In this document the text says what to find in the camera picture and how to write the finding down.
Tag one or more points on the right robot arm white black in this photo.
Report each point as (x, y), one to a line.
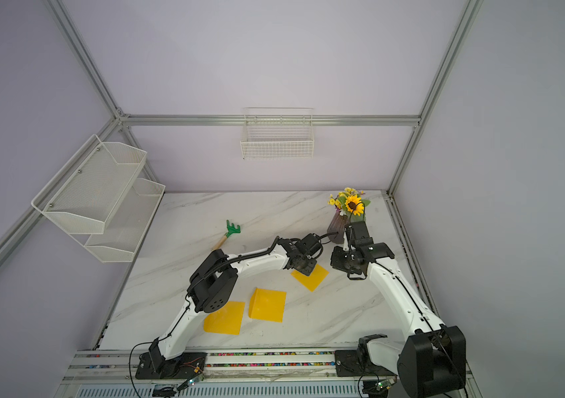
(430, 357)

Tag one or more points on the white wire wall basket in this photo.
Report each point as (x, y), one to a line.
(277, 133)

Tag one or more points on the sunflower bouquet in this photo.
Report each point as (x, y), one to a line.
(350, 204)

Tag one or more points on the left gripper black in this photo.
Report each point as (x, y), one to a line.
(311, 266)

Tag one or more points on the white mesh shelf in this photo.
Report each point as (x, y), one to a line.
(116, 217)
(84, 196)

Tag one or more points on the yellow envelope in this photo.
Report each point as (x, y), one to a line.
(227, 320)
(312, 281)
(267, 305)

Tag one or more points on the lower white mesh shelf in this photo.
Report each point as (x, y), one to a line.
(116, 217)

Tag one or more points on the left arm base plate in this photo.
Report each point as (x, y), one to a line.
(186, 367)

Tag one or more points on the green toy rake wooden handle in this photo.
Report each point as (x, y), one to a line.
(231, 229)

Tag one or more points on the dark purple vase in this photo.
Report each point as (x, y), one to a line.
(336, 229)

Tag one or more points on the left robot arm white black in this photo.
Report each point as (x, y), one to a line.
(213, 282)

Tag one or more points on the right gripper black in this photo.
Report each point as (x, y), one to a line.
(337, 264)

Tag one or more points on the upper white mesh shelf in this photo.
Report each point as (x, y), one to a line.
(84, 196)

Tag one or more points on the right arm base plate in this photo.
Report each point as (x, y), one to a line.
(376, 354)

